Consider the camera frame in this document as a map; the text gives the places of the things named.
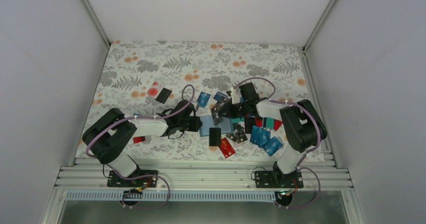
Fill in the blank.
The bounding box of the floral patterned table mat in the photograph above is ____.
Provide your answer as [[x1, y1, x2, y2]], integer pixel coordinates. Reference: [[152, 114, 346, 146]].
[[77, 40, 325, 163]]

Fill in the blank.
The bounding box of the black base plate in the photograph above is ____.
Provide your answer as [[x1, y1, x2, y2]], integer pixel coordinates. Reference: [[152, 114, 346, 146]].
[[254, 171, 304, 189], [106, 170, 158, 188]]

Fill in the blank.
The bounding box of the black VIP card front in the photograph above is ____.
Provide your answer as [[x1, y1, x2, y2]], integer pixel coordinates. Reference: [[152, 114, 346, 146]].
[[208, 128, 222, 147]]

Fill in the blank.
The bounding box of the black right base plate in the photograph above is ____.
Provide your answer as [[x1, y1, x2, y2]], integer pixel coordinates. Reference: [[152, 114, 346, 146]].
[[254, 171, 304, 189]]

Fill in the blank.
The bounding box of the teal leather card holder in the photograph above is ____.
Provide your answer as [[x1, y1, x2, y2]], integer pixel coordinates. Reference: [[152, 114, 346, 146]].
[[199, 116, 234, 137]]

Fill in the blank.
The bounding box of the aluminium rail frame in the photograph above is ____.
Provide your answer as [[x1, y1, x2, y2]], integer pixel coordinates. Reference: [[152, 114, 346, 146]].
[[54, 158, 354, 191]]

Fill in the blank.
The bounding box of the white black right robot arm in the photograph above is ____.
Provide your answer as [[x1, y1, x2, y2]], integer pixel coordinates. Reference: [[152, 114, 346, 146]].
[[219, 83, 328, 187]]

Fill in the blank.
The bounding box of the black card near left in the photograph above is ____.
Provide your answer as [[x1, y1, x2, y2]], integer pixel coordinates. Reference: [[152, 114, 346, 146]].
[[155, 88, 172, 103]]

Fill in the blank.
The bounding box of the white card with red circle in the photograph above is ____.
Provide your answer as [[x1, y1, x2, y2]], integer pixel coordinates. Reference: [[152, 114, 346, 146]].
[[147, 81, 163, 98]]

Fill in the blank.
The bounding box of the black card with chip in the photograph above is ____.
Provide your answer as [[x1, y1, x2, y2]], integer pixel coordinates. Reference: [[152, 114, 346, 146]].
[[230, 123, 248, 143]]

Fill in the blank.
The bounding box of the red yellow logo card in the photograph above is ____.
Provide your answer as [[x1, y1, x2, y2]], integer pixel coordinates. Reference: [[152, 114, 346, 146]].
[[219, 137, 236, 159]]

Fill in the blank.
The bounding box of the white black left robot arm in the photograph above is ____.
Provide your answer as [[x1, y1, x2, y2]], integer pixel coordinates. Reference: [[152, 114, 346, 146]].
[[82, 100, 202, 186]]

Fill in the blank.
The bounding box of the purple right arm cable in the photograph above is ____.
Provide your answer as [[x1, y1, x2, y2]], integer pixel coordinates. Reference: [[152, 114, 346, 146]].
[[233, 77, 322, 210]]

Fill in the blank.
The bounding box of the blue card pile front right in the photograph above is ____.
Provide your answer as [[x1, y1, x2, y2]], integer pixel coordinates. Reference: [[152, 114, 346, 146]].
[[250, 126, 283, 156]]

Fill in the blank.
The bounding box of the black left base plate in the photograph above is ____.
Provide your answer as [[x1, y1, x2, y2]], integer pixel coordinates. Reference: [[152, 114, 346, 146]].
[[106, 170, 158, 188]]

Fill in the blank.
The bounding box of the blue card front left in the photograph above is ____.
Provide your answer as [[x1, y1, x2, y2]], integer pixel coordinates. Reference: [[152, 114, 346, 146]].
[[196, 91, 211, 108]]

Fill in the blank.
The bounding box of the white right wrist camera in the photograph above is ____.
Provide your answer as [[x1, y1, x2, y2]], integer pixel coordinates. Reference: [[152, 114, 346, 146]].
[[230, 88, 241, 104]]

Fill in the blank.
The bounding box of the red card under left arm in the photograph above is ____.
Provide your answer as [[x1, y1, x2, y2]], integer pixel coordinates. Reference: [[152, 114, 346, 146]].
[[133, 136, 146, 144]]

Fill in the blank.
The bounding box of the black vip card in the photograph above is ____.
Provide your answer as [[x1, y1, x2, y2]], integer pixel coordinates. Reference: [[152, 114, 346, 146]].
[[208, 128, 222, 147], [210, 99, 228, 125]]

